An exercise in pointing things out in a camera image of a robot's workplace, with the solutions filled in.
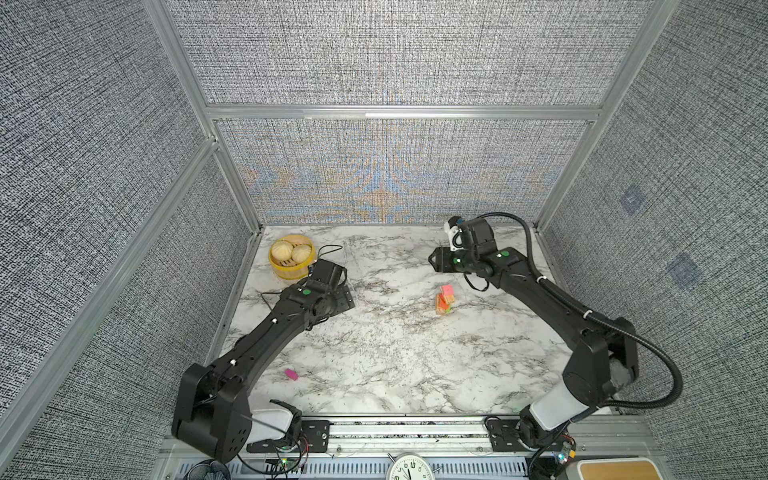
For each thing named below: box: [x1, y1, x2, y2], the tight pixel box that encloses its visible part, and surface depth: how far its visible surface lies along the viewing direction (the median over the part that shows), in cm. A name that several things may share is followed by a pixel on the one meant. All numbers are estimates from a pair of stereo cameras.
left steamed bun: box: [272, 240, 294, 261], surface depth 105 cm
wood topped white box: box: [577, 457, 663, 480], surface depth 67 cm
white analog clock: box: [385, 452, 435, 480], surface depth 67 cm
